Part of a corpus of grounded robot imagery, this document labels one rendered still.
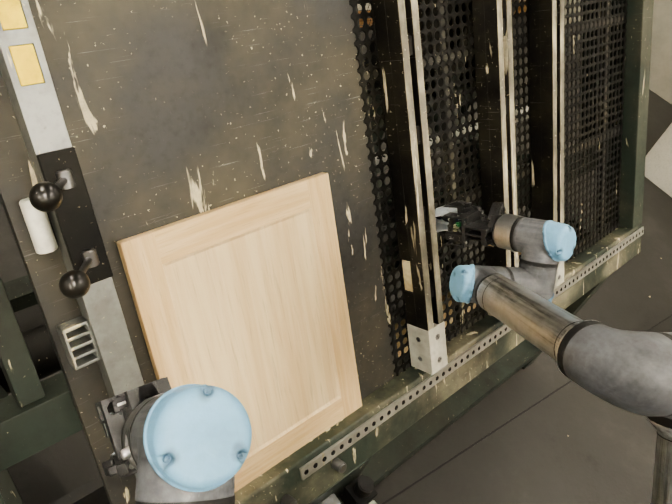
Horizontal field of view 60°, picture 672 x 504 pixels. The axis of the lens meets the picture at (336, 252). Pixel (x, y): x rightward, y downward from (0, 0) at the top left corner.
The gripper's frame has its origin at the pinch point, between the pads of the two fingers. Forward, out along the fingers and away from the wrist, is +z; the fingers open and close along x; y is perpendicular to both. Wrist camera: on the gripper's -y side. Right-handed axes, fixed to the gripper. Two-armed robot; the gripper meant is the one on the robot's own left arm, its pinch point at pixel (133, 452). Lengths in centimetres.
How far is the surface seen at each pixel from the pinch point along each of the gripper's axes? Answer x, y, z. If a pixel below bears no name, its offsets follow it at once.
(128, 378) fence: -5.9, 9.3, 22.6
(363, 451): -54, -24, 46
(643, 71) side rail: -190, 48, 22
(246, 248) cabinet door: -32.0, 24.5, 20.2
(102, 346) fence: -3.1, 15.3, 19.1
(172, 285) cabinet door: -16.7, 21.6, 19.9
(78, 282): -0.1, 22.5, 1.2
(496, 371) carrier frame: -161, -38, 112
